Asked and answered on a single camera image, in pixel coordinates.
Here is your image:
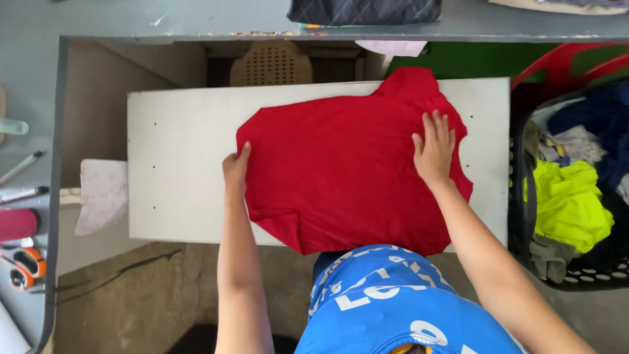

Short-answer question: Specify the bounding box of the person's right hand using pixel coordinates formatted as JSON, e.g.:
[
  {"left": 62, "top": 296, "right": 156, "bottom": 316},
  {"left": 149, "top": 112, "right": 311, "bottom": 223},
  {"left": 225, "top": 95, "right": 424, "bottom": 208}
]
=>
[{"left": 412, "top": 110, "right": 457, "bottom": 188}]

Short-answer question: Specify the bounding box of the person's left hand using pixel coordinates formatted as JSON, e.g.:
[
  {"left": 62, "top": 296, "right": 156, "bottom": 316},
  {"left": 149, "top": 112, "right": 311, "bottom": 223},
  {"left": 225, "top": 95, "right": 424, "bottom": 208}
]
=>
[{"left": 222, "top": 142, "right": 252, "bottom": 192}]

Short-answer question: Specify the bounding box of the red shirt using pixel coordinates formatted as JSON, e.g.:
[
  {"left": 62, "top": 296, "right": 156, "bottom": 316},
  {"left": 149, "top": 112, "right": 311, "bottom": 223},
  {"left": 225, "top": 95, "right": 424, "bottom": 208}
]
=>
[{"left": 236, "top": 66, "right": 474, "bottom": 257}]

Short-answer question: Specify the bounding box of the white folding board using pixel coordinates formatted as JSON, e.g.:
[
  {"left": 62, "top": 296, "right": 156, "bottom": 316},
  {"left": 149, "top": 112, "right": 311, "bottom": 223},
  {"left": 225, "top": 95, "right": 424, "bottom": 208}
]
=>
[{"left": 127, "top": 77, "right": 511, "bottom": 247}]

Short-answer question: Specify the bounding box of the black laundry basket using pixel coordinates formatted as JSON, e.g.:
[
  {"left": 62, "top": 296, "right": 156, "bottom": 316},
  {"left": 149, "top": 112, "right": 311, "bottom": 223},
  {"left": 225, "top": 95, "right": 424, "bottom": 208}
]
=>
[{"left": 507, "top": 79, "right": 629, "bottom": 292}]

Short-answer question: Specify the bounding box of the beige perforated plastic chair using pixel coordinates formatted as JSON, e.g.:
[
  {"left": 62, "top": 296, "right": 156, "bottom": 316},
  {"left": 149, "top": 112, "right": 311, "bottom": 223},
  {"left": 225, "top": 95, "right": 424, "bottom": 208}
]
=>
[{"left": 229, "top": 40, "right": 314, "bottom": 88}]

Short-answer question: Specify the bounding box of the white paper sheet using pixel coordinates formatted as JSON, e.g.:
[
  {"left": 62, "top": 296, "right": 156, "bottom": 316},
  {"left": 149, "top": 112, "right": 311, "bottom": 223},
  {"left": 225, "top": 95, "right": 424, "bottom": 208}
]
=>
[{"left": 354, "top": 40, "right": 428, "bottom": 58}]

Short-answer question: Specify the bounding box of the pinkish crumpled paper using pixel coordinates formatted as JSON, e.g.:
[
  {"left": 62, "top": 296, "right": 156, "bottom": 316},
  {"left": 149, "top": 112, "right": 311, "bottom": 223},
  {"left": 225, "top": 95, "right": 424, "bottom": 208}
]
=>
[{"left": 74, "top": 158, "right": 130, "bottom": 237}]

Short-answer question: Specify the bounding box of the grey white garment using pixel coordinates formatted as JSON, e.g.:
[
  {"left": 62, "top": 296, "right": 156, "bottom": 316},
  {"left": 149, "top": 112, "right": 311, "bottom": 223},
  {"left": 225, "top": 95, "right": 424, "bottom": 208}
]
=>
[{"left": 537, "top": 124, "right": 608, "bottom": 167}]

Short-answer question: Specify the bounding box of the neon yellow garment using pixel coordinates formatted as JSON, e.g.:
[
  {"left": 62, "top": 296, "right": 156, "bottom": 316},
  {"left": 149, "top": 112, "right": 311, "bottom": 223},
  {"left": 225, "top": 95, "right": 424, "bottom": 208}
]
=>
[{"left": 523, "top": 159, "right": 615, "bottom": 255}]

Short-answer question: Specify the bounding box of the olive grey garment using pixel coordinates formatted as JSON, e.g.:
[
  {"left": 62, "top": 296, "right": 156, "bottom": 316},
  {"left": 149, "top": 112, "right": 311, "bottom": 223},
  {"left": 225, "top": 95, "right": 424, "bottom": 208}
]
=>
[{"left": 529, "top": 233, "right": 577, "bottom": 284}]

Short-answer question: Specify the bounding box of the person's blue printed shirt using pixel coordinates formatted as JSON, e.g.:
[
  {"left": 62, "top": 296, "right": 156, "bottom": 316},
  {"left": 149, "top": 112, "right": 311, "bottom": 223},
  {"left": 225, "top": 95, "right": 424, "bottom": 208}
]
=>
[{"left": 294, "top": 244, "right": 527, "bottom": 354}]

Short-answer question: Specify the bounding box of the dark folded garment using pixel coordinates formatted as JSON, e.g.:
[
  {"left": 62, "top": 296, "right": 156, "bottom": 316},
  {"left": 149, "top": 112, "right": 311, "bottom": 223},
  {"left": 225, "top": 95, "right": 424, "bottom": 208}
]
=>
[{"left": 287, "top": 0, "right": 442, "bottom": 27}]

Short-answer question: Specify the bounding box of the navy blue garment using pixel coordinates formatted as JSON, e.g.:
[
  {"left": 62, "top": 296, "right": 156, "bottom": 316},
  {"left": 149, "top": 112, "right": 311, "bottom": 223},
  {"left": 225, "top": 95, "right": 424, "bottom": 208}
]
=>
[{"left": 547, "top": 80, "right": 629, "bottom": 191}]

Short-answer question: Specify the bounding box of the beige cloth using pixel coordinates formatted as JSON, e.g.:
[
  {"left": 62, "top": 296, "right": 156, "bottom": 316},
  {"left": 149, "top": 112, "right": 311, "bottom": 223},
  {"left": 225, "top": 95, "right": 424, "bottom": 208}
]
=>
[{"left": 488, "top": 0, "right": 629, "bottom": 16}]

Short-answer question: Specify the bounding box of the white marker with black cap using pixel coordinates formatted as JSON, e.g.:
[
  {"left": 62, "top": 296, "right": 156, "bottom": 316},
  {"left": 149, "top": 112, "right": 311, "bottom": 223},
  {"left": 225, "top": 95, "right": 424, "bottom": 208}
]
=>
[{"left": 0, "top": 186, "right": 50, "bottom": 205}]

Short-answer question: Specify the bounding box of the grey pen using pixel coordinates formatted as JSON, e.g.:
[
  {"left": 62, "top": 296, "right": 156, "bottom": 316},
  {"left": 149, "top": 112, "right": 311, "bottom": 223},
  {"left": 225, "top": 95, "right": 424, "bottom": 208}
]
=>
[{"left": 0, "top": 150, "right": 45, "bottom": 186}]

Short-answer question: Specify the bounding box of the dark red cylinder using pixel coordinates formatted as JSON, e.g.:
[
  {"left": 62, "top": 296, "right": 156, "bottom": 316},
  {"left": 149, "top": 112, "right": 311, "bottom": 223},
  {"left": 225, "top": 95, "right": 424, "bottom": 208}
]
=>
[{"left": 0, "top": 208, "right": 40, "bottom": 243}]

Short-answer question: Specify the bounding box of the pale green translucent tube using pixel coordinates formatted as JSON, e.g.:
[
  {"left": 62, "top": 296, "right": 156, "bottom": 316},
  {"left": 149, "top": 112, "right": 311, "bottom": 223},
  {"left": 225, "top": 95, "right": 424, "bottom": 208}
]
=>
[{"left": 0, "top": 118, "right": 29, "bottom": 136}]

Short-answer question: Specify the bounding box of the orange black tape measure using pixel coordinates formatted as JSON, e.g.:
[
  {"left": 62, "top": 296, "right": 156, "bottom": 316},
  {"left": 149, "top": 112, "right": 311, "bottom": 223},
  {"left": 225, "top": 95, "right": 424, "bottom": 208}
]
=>
[{"left": 0, "top": 246, "right": 48, "bottom": 292}]

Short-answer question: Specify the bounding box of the black cable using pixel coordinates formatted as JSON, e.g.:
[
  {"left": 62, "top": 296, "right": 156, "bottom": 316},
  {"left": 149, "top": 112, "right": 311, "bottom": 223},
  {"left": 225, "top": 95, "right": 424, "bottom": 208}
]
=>
[{"left": 55, "top": 249, "right": 183, "bottom": 306}]

